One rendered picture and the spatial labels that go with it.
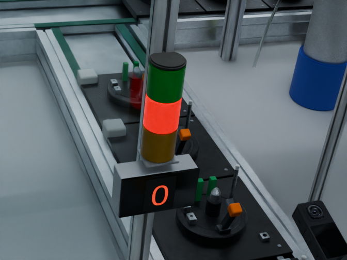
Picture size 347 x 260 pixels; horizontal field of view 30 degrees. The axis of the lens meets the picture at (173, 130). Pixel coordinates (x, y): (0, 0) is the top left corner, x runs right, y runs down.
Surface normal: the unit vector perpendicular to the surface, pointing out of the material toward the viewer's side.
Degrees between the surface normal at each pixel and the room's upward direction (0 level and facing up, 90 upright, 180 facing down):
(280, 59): 0
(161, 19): 90
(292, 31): 90
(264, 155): 0
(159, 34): 90
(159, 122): 90
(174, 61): 0
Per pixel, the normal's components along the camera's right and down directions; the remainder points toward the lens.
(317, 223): 0.19, -0.68
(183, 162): 0.11, -0.83
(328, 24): -0.45, 0.45
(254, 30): 0.36, 0.55
